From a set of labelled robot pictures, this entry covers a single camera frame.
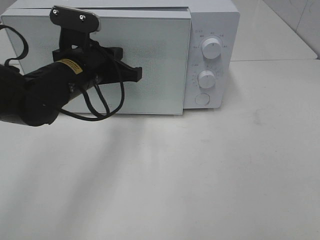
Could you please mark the white microwave door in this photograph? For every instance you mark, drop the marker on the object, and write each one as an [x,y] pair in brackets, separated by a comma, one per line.
[155,40]

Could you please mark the white microwave oven body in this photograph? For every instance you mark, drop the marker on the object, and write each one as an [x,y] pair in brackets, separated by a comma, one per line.
[219,18]

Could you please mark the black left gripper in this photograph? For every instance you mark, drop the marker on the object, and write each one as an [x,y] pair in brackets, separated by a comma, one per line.
[80,62]

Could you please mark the lower white timer knob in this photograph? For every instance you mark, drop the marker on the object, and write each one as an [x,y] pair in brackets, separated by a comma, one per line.
[206,79]

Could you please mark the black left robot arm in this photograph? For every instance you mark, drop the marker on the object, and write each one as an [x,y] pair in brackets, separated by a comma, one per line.
[28,99]

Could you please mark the round white door button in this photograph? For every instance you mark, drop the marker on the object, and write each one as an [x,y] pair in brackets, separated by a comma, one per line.
[202,99]

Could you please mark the upper white power knob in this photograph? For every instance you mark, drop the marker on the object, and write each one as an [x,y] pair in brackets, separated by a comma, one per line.
[211,47]

